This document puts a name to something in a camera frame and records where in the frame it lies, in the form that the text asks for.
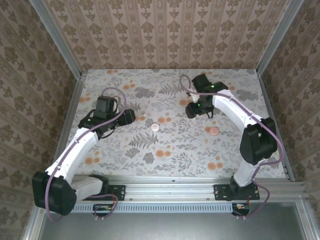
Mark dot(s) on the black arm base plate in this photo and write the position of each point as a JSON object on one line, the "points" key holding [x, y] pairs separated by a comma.
{"points": [[120, 192], [220, 192]]}

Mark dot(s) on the grey metal sheet panel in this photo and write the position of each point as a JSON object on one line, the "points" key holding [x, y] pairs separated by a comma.
{"points": [[175, 227]]}

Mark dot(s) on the aluminium mounting rail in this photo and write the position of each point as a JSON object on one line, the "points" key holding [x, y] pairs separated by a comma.
{"points": [[170, 190]]}

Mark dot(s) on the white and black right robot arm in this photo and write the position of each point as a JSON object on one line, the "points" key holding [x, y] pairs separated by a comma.
{"points": [[232, 107]]}

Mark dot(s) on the aluminium lower frame rail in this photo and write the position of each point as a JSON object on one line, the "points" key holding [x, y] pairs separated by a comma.
{"points": [[35, 225], [306, 220]]}

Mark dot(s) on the orange pink round charging case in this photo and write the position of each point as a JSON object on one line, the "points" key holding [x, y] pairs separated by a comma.
{"points": [[214, 130]]}

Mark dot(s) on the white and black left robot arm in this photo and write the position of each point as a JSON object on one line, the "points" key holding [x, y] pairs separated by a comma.
{"points": [[73, 150]]}

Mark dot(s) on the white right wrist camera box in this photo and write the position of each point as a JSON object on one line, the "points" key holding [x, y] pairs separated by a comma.
{"points": [[190, 93]]}

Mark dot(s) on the aluminium table side rail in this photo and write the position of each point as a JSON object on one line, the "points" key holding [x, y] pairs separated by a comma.
{"points": [[268, 100], [72, 112]]}

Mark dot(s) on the floral patterned tablecloth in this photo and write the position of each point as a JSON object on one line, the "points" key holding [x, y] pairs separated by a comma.
{"points": [[150, 82]]}

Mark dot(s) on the aluminium frame post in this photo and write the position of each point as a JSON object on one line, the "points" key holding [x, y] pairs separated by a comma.
{"points": [[60, 42], [278, 37]]}

